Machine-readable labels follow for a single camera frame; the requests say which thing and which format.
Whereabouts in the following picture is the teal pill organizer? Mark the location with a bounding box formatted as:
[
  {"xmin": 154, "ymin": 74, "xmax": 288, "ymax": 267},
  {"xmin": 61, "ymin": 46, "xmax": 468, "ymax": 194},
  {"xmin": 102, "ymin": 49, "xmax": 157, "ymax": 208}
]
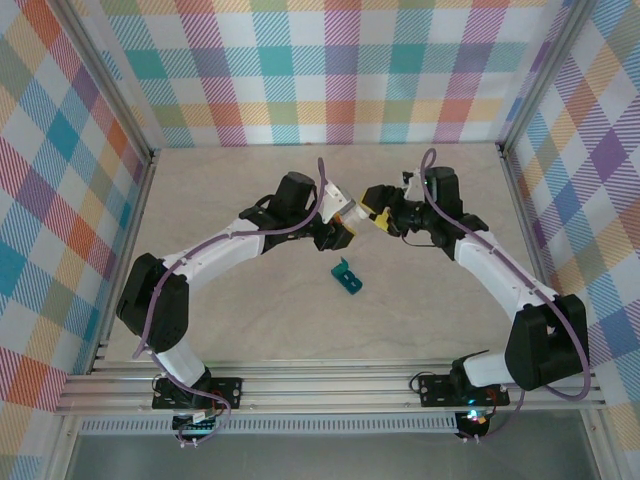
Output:
[{"xmin": 329, "ymin": 255, "xmax": 365, "ymax": 297}]

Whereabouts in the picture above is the right control board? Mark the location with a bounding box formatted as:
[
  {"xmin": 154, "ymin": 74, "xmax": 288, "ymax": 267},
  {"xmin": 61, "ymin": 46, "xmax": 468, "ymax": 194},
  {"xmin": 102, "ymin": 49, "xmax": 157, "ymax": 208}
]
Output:
[{"xmin": 460, "ymin": 408, "xmax": 494, "ymax": 432}]

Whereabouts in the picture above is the control board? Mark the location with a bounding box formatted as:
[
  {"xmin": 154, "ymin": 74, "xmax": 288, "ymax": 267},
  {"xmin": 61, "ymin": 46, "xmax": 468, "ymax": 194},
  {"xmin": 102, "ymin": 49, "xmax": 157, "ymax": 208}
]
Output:
[
  {"xmin": 460, "ymin": 408, "xmax": 494, "ymax": 432},
  {"xmin": 172, "ymin": 412, "xmax": 222, "ymax": 437}
]

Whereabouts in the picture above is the left control board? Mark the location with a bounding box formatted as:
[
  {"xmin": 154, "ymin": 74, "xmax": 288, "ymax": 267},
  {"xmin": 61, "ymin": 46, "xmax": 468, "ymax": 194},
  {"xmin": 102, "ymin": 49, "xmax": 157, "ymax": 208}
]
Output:
[{"xmin": 172, "ymin": 412, "xmax": 222, "ymax": 437}]

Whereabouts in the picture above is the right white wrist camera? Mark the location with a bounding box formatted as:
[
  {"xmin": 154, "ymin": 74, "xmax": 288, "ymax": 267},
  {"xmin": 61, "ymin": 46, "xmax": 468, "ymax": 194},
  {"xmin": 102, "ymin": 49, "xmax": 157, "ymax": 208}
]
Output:
[{"xmin": 398, "ymin": 168, "xmax": 426, "ymax": 199}]

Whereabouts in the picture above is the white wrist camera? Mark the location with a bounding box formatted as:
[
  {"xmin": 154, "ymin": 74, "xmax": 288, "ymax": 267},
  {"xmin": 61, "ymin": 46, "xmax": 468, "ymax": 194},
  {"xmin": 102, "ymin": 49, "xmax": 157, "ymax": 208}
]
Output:
[
  {"xmin": 318, "ymin": 183, "xmax": 357, "ymax": 222},
  {"xmin": 398, "ymin": 168, "xmax": 426, "ymax": 199}
]

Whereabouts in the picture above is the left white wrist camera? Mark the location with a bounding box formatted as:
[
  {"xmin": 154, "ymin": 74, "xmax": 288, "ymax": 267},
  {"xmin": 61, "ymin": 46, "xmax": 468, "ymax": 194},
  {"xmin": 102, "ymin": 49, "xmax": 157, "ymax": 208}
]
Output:
[{"xmin": 318, "ymin": 183, "xmax": 357, "ymax": 222}]

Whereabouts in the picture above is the aluminium mounting rail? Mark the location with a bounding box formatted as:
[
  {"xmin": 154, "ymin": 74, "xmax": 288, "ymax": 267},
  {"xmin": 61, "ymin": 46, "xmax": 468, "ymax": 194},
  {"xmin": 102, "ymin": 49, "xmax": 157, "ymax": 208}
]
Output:
[{"xmin": 53, "ymin": 357, "xmax": 607, "ymax": 417}]

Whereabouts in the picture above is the aluminium frame post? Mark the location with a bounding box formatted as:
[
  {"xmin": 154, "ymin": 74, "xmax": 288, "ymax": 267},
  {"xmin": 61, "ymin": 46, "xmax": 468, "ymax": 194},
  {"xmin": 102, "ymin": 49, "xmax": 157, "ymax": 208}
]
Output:
[
  {"xmin": 58, "ymin": 0, "xmax": 160, "ymax": 169},
  {"xmin": 496, "ymin": 0, "xmax": 596, "ymax": 154}
]

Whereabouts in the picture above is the thin black base cable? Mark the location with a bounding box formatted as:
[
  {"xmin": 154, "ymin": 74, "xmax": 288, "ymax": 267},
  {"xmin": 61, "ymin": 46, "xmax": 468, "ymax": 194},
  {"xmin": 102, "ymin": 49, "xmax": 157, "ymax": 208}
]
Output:
[{"xmin": 409, "ymin": 368, "xmax": 431, "ymax": 396}]

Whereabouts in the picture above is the aluminium side rail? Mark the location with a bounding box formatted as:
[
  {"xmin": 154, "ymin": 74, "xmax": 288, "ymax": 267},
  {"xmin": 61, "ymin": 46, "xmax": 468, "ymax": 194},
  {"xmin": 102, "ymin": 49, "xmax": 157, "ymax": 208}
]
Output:
[{"xmin": 88, "ymin": 148, "xmax": 160, "ymax": 375}]

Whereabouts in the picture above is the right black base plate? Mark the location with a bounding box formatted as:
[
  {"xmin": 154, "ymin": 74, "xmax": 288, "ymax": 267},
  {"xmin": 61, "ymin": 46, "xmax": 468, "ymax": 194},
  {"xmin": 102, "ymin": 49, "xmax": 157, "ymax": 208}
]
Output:
[{"xmin": 417, "ymin": 373, "xmax": 512, "ymax": 408}]

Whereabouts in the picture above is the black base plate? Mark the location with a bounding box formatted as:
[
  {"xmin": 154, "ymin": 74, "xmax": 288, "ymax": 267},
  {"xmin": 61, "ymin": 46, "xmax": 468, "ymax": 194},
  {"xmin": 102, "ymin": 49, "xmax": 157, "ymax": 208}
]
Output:
[
  {"xmin": 417, "ymin": 373, "xmax": 512, "ymax": 408},
  {"xmin": 151, "ymin": 375, "xmax": 245, "ymax": 412}
]

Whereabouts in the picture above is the grey slotted cable duct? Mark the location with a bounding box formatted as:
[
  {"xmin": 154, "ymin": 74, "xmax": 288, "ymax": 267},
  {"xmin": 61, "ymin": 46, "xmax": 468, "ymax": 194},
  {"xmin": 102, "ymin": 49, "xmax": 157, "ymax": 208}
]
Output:
[{"xmin": 78, "ymin": 412, "xmax": 462, "ymax": 436}]

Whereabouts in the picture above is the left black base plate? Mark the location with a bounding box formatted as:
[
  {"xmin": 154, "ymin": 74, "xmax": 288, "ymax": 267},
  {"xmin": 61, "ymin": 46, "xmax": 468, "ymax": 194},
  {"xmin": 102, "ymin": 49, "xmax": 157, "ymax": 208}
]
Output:
[{"xmin": 151, "ymin": 375, "xmax": 245, "ymax": 412}]

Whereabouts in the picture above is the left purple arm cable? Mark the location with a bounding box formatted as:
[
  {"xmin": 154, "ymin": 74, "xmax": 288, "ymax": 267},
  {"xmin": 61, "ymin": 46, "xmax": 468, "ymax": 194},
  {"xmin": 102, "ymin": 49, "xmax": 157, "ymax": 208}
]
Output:
[{"xmin": 132, "ymin": 157, "xmax": 334, "ymax": 449}]

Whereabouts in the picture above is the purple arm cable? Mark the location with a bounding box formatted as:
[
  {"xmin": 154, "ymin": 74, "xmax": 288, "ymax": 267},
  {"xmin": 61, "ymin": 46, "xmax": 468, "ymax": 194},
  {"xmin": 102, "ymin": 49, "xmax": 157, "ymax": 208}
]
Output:
[
  {"xmin": 132, "ymin": 157, "xmax": 334, "ymax": 449},
  {"xmin": 418, "ymin": 147, "xmax": 594, "ymax": 444}
]

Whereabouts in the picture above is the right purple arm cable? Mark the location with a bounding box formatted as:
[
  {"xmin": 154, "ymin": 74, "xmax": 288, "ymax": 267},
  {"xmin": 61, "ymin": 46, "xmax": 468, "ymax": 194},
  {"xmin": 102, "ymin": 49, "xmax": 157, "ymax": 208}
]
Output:
[{"xmin": 418, "ymin": 147, "xmax": 594, "ymax": 444}]

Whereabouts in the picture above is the aluminium frame leg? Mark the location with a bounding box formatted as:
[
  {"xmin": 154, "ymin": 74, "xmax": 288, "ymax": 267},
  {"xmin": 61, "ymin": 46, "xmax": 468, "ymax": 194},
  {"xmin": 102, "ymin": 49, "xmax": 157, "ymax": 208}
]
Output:
[
  {"xmin": 581, "ymin": 407, "xmax": 617, "ymax": 480},
  {"xmin": 45, "ymin": 414, "xmax": 84, "ymax": 480}
]

